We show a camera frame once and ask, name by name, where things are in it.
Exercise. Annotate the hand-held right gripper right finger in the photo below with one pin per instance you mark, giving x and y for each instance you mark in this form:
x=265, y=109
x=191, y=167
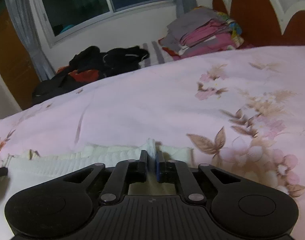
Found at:
x=160, y=167

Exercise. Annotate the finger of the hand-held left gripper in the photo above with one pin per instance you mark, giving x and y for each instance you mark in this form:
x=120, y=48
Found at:
x=0, y=173

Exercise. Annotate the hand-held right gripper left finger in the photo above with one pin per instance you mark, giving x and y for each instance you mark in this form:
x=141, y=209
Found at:
x=143, y=166

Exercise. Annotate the cream knitted sweater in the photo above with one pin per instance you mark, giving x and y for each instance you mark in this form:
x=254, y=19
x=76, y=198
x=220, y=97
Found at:
x=67, y=158

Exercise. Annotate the stack of folded clothes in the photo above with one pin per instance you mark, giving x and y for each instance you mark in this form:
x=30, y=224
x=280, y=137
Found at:
x=200, y=32

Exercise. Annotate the bed with pink floral sheet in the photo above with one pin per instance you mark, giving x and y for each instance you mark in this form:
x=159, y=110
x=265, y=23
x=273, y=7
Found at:
x=142, y=100

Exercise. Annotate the black jacket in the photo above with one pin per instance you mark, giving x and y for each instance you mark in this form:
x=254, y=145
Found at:
x=55, y=87

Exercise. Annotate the black garment with white trim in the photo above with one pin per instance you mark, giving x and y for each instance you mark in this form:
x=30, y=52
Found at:
x=125, y=60

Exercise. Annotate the grey striped blanket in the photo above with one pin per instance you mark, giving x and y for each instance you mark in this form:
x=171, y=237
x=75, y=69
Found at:
x=155, y=53

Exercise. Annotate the black fuzzy garment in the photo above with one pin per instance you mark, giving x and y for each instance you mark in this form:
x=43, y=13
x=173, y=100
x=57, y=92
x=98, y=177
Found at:
x=86, y=58

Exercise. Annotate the brown wooden door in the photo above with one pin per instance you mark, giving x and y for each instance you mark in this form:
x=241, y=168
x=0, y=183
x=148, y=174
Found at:
x=10, y=50

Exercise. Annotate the sliding glass window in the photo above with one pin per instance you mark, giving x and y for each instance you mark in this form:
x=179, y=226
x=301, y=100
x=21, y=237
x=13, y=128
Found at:
x=75, y=5

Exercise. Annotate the red and white scalloped headboard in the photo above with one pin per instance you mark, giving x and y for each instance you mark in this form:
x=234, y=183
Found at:
x=255, y=12

